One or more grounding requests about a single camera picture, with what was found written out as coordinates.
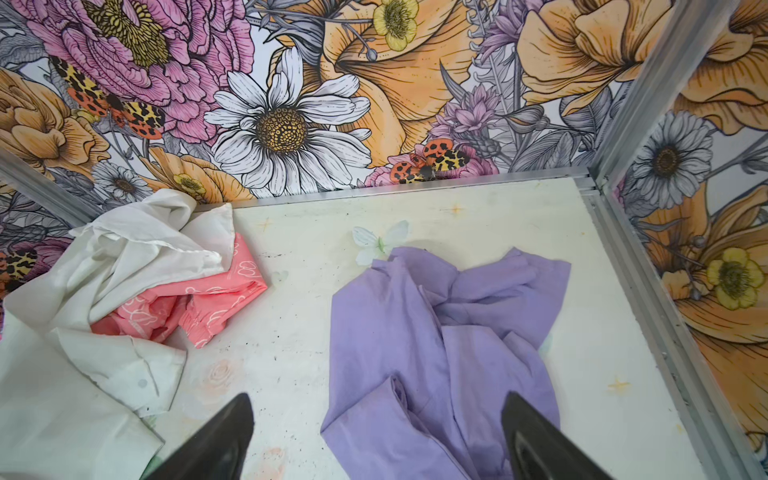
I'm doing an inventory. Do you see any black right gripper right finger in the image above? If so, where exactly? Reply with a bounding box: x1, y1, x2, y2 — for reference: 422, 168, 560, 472
501, 392, 611, 480

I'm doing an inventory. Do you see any left metal corner post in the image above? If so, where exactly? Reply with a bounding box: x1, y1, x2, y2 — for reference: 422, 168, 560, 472
1, 148, 101, 227

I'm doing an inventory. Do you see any metal corner frame post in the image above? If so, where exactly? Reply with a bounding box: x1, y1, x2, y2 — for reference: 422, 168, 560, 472
590, 1, 739, 192

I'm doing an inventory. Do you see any white cloth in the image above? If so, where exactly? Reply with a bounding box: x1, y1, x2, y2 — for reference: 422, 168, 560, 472
1, 189, 235, 479

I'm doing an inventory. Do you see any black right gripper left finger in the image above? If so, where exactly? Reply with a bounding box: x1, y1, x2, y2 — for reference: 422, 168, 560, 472
143, 392, 254, 480

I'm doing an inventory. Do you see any pink patterned cloth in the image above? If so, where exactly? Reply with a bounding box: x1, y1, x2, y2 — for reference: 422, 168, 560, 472
91, 233, 268, 349

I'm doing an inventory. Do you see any purple cloth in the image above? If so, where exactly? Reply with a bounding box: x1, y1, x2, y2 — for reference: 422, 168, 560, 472
321, 247, 571, 479

